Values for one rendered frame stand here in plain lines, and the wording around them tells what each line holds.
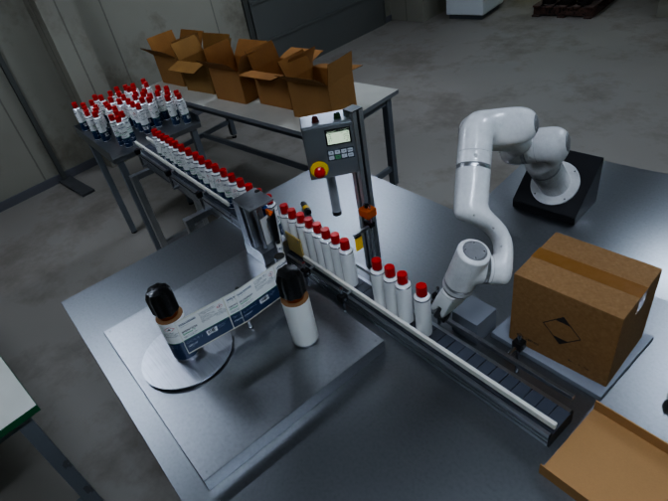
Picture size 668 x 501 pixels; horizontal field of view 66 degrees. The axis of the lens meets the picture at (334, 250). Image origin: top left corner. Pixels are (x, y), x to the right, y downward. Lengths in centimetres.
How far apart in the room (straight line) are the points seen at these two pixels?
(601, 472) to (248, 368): 103
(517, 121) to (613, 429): 85
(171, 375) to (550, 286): 118
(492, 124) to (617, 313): 57
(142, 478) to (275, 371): 124
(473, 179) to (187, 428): 107
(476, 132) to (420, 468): 89
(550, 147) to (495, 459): 102
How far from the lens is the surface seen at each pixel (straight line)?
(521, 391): 157
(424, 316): 161
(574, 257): 162
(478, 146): 139
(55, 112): 568
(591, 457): 154
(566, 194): 226
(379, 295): 173
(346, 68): 342
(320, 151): 168
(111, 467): 287
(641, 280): 159
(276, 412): 158
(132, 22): 594
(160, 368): 183
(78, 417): 317
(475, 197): 135
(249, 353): 175
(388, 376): 166
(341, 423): 157
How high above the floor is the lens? 213
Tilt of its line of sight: 37 degrees down
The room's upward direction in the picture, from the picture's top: 11 degrees counter-clockwise
